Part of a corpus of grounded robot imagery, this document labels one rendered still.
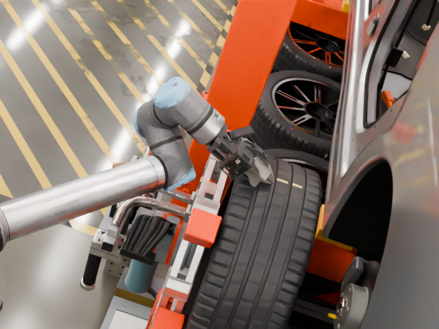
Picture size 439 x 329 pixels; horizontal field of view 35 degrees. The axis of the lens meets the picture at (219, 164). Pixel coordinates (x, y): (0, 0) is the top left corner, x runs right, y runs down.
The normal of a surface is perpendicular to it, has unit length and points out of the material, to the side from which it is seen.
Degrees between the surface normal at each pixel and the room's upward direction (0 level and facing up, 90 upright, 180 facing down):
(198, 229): 35
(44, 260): 0
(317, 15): 90
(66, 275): 0
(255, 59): 90
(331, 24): 90
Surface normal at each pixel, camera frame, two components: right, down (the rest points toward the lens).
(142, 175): 0.54, -0.25
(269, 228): 0.17, -0.41
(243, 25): -0.18, 0.59
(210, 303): -0.05, 0.22
